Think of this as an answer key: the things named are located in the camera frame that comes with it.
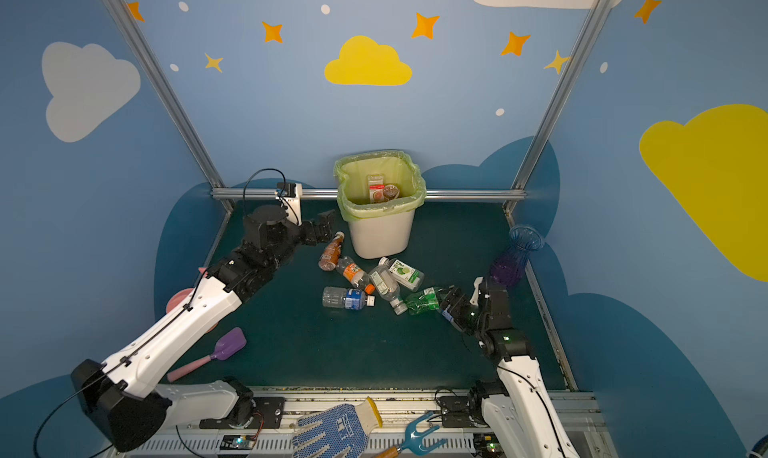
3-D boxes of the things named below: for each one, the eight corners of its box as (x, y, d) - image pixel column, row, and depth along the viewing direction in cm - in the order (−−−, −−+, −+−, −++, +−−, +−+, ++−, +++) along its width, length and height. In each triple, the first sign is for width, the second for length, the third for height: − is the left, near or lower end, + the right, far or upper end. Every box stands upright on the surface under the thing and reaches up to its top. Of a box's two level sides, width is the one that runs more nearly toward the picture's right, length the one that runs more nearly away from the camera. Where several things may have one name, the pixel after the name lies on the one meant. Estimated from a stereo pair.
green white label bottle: (375, 267, 102) (374, 264, 101) (386, 254, 106) (386, 251, 104) (416, 293, 96) (416, 290, 94) (427, 278, 100) (427, 275, 98)
